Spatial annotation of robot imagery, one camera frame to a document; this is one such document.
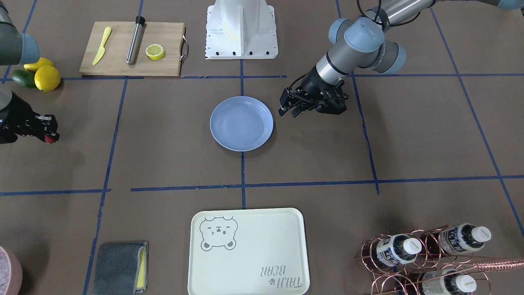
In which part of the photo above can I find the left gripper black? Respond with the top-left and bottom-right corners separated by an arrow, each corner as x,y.
278,67 -> 348,118

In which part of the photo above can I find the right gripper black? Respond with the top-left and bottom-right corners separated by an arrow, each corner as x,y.
0,93 -> 60,144

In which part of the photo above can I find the red strawberry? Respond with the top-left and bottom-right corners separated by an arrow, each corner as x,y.
44,135 -> 56,144

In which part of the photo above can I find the blue plate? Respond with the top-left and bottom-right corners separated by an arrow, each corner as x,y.
210,96 -> 274,152

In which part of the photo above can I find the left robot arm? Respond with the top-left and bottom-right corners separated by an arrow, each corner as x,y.
278,0 -> 436,117

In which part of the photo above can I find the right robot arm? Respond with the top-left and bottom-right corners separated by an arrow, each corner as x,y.
0,2 -> 60,144

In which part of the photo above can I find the yellow lemon large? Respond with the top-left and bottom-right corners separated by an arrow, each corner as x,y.
34,65 -> 61,92

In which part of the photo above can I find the green lime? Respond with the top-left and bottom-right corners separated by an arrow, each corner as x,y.
11,69 -> 36,89

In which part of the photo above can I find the yellow plastic knife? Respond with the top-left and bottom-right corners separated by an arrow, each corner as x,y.
92,27 -> 112,66

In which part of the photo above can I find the lemon half slice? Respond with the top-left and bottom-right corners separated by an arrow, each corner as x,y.
145,44 -> 165,60

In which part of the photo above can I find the wooden cutting board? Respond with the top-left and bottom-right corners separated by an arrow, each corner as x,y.
79,21 -> 189,77

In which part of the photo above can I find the pink bowl of ice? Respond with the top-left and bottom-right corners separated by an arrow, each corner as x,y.
0,246 -> 23,295

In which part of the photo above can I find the cream bear tray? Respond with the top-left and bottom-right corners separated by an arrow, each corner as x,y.
187,208 -> 310,295

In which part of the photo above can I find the grey folded cloth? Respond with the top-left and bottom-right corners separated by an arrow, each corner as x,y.
92,241 -> 149,295

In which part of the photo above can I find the dark tea bottle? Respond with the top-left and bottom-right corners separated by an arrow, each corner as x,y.
405,268 -> 477,295
361,234 -> 423,273
424,223 -> 492,256

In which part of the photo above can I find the dark tea bottle rear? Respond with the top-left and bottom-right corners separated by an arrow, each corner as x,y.
405,268 -> 477,295

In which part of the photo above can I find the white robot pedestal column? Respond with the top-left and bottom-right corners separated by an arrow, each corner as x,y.
205,0 -> 279,60

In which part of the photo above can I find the steel knife handle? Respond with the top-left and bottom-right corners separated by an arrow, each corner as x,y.
126,16 -> 145,65

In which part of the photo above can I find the copper wire bottle rack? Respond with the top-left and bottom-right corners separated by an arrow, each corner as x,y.
355,227 -> 523,295

